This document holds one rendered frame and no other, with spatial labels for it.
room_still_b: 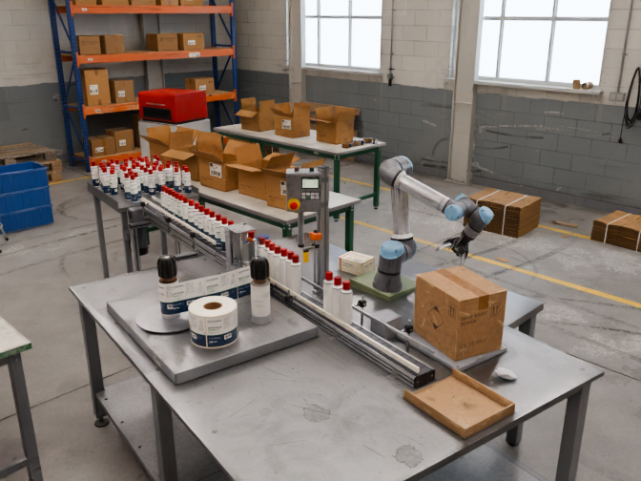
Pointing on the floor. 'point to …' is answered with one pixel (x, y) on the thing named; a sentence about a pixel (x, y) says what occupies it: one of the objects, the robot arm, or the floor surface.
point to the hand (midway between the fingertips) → (447, 258)
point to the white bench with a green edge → (16, 343)
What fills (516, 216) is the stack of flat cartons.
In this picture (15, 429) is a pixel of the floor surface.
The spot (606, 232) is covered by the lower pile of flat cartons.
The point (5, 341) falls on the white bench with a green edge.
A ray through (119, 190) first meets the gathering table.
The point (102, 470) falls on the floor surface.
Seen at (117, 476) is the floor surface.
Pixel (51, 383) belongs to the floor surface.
